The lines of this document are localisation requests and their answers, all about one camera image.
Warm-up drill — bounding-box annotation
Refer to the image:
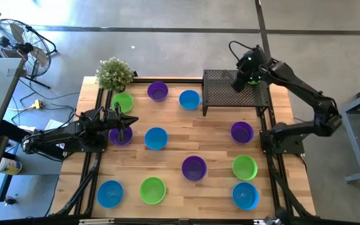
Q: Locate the black floor cable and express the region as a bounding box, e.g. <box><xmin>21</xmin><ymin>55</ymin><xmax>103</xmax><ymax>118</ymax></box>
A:
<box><xmin>11</xmin><ymin>77</ymin><xmax>81</xmax><ymax>126</ymax></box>

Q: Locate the grey metal table frame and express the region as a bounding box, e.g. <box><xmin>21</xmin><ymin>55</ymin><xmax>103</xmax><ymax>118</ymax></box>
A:
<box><xmin>339</xmin><ymin>79</ymin><xmax>360</xmax><ymax>184</ymax></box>

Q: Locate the black diagonal frame strut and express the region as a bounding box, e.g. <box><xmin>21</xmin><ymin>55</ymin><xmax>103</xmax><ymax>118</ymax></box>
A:
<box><xmin>54</xmin><ymin>152</ymin><xmax>101</xmax><ymax>217</ymax></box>
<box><xmin>270</xmin><ymin>168</ymin><xmax>316</xmax><ymax>217</ymax></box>

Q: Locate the white paper sheet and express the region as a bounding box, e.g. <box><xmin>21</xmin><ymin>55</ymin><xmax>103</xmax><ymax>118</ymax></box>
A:
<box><xmin>44</xmin><ymin>118</ymin><xmax>70</xmax><ymax>149</ymax></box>

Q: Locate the black aluminium frame crossbar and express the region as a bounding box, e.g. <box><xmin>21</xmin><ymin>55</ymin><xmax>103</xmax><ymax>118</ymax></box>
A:
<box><xmin>0</xmin><ymin>214</ymin><xmax>360</xmax><ymax>225</ymax></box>
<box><xmin>132</xmin><ymin>77</ymin><xmax>204</xmax><ymax>84</ymax></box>

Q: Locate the potted green artificial plant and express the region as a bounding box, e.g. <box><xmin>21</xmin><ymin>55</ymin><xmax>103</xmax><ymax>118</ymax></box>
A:
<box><xmin>95</xmin><ymin>56</ymin><xmax>136</xmax><ymax>94</ymax></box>

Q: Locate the black perforated metal rack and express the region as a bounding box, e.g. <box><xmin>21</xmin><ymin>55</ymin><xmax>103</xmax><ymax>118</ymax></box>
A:
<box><xmin>202</xmin><ymin>69</ymin><xmax>271</xmax><ymax>117</ymax></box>

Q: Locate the black aluminium frame rail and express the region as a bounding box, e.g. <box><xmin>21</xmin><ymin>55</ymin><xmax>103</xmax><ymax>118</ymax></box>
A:
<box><xmin>85</xmin><ymin>88</ymin><xmax>113</xmax><ymax>216</ymax></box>
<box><xmin>73</xmin><ymin>88</ymin><xmax>104</xmax><ymax>216</ymax></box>
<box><xmin>267</xmin><ymin>84</ymin><xmax>296</xmax><ymax>217</ymax></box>
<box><xmin>259</xmin><ymin>106</ymin><xmax>286</xmax><ymax>217</ymax></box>

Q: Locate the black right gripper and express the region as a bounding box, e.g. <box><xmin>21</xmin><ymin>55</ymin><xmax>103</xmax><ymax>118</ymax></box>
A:
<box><xmin>231</xmin><ymin>45</ymin><xmax>267</xmax><ymax>94</ymax></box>

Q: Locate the white yellow canister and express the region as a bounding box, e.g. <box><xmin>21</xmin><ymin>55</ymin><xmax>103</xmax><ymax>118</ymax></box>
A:
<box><xmin>0</xmin><ymin>157</ymin><xmax>23</xmax><ymax>176</ymax></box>

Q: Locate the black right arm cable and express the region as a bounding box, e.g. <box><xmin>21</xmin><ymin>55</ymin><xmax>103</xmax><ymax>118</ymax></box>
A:
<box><xmin>228</xmin><ymin>40</ymin><xmax>256</xmax><ymax>63</ymax></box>

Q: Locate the blue plastic mini bowl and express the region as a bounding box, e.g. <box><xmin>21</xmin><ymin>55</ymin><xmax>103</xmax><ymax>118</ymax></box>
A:
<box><xmin>179</xmin><ymin>89</ymin><xmax>202</xmax><ymax>111</ymax></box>
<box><xmin>96</xmin><ymin>179</ymin><xmax>124</xmax><ymax>209</ymax></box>
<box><xmin>144</xmin><ymin>126</ymin><xmax>169</xmax><ymax>151</ymax></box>
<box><xmin>232</xmin><ymin>181</ymin><xmax>260</xmax><ymax>211</ymax></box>

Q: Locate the black floor fan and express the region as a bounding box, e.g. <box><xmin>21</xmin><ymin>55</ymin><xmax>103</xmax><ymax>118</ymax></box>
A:
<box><xmin>0</xmin><ymin>18</ymin><xmax>58</xmax><ymax>90</ymax></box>

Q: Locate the white floor cable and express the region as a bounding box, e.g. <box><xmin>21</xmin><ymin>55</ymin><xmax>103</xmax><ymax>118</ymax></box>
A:
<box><xmin>7</xmin><ymin>106</ymin><xmax>34</xmax><ymax>112</ymax></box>

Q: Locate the black desk leg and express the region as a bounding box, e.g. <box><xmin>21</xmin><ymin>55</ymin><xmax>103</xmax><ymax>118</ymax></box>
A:
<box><xmin>0</xmin><ymin>120</ymin><xmax>67</xmax><ymax>160</ymax></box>

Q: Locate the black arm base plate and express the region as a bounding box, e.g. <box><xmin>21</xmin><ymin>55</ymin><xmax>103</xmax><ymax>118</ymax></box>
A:
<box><xmin>259</xmin><ymin>129</ymin><xmax>306</xmax><ymax>156</ymax></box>
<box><xmin>62</xmin><ymin>127</ymin><xmax>109</xmax><ymax>154</ymax></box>

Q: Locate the purple plastic mini bowl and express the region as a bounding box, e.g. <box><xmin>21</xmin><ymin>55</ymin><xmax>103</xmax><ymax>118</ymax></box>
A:
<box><xmin>181</xmin><ymin>155</ymin><xmax>208</xmax><ymax>182</ymax></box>
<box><xmin>109</xmin><ymin>124</ymin><xmax>134</xmax><ymax>147</ymax></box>
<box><xmin>147</xmin><ymin>81</ymin><xmax>169</xmax><ymax>103</ymax></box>
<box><xmin>230</xmin><ymin>121</ymin><xmax>255</xmax><ymax>145</ymax></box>

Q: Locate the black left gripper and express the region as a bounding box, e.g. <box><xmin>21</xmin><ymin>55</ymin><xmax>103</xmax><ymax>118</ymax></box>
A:
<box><xmin>103</xmin><ymin>102</ymin><xmax>139</xmax><ymax>143</ymax></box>

